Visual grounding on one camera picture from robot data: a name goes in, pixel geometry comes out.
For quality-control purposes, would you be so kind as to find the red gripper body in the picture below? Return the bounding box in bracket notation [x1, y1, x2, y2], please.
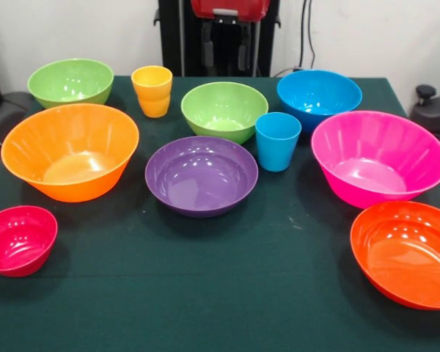
[190, 0, 271, 23]

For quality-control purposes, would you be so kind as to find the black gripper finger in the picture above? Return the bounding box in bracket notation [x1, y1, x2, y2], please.
[237, 21, 252, 73]
[201, 21, 216, 70]

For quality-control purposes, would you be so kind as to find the green bowl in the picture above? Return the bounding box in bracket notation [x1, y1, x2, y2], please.
[26, 58, 115, 110]
[180, 81, 270, 146]

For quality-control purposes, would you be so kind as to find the yellow cup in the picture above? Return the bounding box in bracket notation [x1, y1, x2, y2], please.
[131, 65, 174, 119]

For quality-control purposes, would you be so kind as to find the blue bowl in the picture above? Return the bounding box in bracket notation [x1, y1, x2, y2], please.
[276, 69, 364, 135]

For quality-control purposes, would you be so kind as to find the blue cup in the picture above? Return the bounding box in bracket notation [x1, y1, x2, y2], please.
[254, 111, 303, 173]

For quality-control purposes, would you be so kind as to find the purple bowl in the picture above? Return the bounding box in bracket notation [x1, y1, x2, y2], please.
[144, 135, 260, 219]

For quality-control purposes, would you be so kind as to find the large orange bowl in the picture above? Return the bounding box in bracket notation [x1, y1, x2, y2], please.
[0, 103, 140, 203]

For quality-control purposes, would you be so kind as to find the large magenta bowl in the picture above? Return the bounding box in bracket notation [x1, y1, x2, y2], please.
[310, 110, 440, 210]

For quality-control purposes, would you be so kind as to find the black stand base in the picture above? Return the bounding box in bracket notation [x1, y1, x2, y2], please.
[410, 84, 440, 135]
[0, 91, 36, 147]

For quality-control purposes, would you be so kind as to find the dark green table cloth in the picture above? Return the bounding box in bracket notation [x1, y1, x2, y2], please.
[0, 75, 440, 352]

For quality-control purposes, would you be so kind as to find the orange-red shallow bowl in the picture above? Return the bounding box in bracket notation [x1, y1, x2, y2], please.
[350, 200, 440, 311]

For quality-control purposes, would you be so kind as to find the small crimson bowl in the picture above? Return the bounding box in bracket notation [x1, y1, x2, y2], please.
[0, 205, 59, 278]

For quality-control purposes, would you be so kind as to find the black wall cable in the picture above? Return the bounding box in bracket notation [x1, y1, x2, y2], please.
[298, 0, 316, 73]

